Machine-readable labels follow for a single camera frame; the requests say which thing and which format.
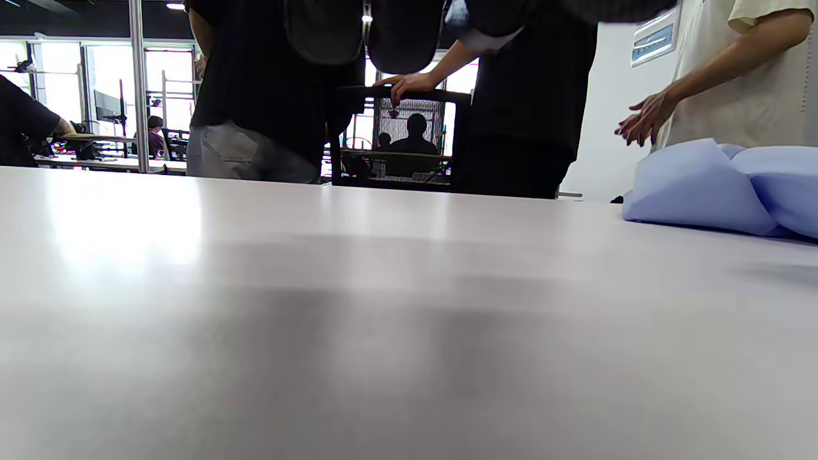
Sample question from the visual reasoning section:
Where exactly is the light blue long-sleeve shirt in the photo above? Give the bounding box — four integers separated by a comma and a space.
622, 138, 818, 241

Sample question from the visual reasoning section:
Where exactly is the blue wall sign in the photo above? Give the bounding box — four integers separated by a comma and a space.
631, 10, 679, 68

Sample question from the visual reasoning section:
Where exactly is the person's left hand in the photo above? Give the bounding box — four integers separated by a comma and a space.
284, 0, 448, 75

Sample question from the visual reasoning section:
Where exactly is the aluminium frame pole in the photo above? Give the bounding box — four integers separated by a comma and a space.
129, 0, 150, 173

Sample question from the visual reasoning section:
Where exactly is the black mesh office chair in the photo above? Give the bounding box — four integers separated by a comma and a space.
328, 84, 474, 192

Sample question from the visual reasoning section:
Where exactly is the white background desk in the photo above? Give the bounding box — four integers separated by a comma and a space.
35, 155, 187, 173

